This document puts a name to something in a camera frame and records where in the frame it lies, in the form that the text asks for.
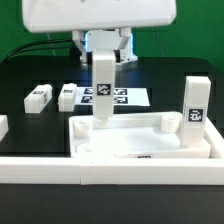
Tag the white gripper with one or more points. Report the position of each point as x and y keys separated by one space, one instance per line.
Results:
x=40 y=16

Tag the white desk top tray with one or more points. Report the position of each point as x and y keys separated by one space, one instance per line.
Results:
x=138 y=135

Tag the marker sheet with tags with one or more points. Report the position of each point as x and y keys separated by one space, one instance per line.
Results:
x=122 y=96

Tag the white block left edge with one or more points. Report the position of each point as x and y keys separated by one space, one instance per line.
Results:
x=3 y=126

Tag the white L-shaped obstacle fence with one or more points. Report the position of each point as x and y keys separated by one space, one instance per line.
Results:
x=38 y=170

